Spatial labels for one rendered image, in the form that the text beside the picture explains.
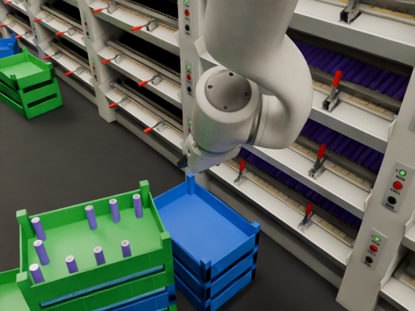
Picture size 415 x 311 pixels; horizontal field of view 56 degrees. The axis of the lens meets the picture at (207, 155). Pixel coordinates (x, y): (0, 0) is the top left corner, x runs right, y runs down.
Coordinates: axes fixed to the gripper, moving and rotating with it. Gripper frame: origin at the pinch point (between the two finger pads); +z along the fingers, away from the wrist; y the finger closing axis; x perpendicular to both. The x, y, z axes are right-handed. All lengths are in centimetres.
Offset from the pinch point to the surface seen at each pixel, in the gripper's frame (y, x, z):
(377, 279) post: 31, -40, 22
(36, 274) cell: -39.3, -6.9, 6.3
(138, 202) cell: -16.2, 0.8, 16.9
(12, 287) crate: -60, -1, 52
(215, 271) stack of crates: -4.8, -21.5, 27.7
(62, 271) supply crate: -36.2, -7.6, 12.8
